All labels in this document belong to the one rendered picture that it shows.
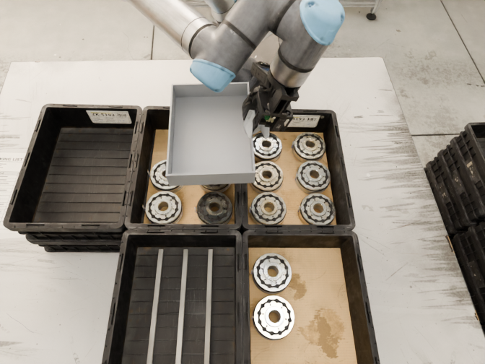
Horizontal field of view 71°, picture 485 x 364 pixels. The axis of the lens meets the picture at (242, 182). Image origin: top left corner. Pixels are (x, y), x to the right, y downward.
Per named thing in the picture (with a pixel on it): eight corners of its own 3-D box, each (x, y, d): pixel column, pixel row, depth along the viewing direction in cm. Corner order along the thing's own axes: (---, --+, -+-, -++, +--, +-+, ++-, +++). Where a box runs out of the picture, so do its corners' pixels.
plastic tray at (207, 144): (175, 97, 92) (171, 84, 87) (247, 95, 93) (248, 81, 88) (169, 185, 79) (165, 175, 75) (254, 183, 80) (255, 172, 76)
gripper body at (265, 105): (251, 131, 72) (273, 92, 62) (245, 100, 76) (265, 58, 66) (283, 133, 75) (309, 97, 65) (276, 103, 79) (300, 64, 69)
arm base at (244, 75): (227, 75, 132) (209, 61, 125) (258, 52, 124) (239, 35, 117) (231, 104, 124) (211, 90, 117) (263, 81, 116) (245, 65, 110)
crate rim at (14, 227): (46, 108, 105) (42, 102, 102) (144, 110, 106) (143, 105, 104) (6, 231, 86) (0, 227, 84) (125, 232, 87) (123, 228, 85)
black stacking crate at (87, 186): (60, 127, 113) (44, 105, 103) (149, 129, 114) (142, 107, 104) (26, 242, 95) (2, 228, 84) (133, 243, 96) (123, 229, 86)
